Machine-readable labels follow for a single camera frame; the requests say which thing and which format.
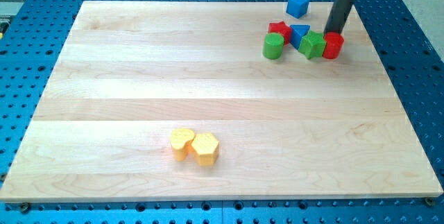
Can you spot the red cylinder block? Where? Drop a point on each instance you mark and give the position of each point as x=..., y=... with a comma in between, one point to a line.
x=334, y=42

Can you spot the yellow hexagon block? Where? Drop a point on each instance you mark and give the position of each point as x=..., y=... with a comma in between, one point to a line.
x=206, y=149

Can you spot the yellow heart block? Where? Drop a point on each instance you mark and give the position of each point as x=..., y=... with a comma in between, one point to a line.
x=180, y=141

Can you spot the wooden board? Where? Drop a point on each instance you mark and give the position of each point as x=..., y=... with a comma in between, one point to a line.
x=130, y=72

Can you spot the green cylinder block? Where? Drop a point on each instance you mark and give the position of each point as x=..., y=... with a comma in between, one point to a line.
x=273, y=46

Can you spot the red star block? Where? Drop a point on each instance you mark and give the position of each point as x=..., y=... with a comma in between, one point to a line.
x=281, y=28

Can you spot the blue triangle block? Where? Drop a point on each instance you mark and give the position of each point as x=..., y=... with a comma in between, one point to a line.
x=298, y=32

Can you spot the green star block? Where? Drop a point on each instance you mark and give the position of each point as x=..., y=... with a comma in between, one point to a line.
x=312, y=45

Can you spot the blue cube block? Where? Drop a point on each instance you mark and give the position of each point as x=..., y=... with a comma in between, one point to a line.
x=297, y=8

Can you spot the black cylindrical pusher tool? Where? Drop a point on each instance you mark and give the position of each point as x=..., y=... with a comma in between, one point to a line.
x=338, y=16

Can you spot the blue perforated metal table plate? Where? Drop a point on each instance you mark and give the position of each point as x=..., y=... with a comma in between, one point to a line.
x=400, y=31

